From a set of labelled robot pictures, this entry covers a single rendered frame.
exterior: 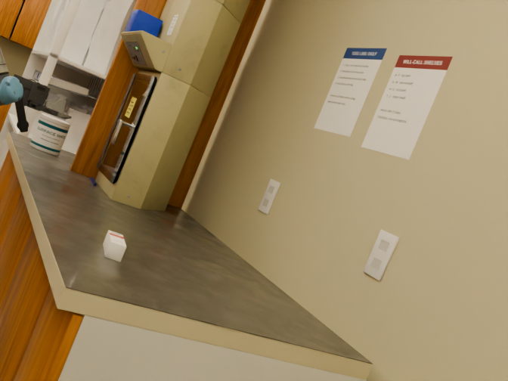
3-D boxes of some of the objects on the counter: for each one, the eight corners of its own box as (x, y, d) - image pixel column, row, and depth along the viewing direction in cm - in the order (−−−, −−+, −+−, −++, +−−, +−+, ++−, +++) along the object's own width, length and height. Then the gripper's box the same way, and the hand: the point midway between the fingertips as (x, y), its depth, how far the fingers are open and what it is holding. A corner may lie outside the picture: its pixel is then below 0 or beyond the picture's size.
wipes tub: (57, 153, 272) (69, 122, 271) (60, 157, 260) (72, 125, 259) (28, 142, 266) (40, 111, 265) (30, 147, 254) (43, 114, 253)
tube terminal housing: (152, 200, 246) (223, 25, 242) (175, 221, 218) (256, 22, 214) (94, 180, 235) (168, -4, 231) (110, 199, 206) (195, -11, 202)
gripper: (14, 74, 186) (80, 100, 196) (13, 72, 194) (75, 98, 204) (4, 100, 186) (70, 125, 196) (3, 97, 194) (66, 122, 204)
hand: (66, 118), depth 200 cm, fingers closed
